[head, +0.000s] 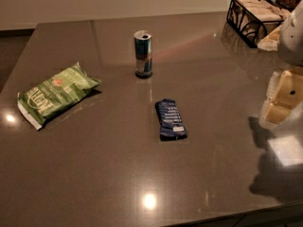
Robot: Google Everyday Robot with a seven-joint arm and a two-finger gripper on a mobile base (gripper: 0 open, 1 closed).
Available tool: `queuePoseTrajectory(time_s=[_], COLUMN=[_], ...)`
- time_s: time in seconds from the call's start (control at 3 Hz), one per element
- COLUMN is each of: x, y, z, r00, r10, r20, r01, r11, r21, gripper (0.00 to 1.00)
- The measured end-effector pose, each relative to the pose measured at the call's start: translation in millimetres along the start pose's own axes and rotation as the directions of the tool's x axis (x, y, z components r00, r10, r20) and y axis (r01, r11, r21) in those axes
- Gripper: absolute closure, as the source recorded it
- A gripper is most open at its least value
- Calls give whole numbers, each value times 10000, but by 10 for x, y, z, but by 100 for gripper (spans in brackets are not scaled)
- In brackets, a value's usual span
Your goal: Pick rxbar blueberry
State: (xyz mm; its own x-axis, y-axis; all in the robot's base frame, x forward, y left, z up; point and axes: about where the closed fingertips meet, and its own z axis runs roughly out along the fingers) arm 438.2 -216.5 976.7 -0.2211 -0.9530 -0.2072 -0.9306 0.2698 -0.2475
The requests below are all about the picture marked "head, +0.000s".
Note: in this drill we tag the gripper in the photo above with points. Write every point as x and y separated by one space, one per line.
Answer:
292 38

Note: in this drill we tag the blue rxbar blueberry wrapper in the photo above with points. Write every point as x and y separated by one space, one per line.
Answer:
171 123

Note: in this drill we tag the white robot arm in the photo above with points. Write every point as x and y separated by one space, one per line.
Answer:
290 42

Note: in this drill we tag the white packets in basket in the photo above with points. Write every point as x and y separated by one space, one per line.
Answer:
262 14

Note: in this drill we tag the blue silver drink can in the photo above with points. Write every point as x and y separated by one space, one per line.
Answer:
143 53

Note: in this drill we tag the green chip bag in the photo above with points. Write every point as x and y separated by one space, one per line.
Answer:
55 95

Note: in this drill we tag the black wire basket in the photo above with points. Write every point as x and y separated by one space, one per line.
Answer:
252 39

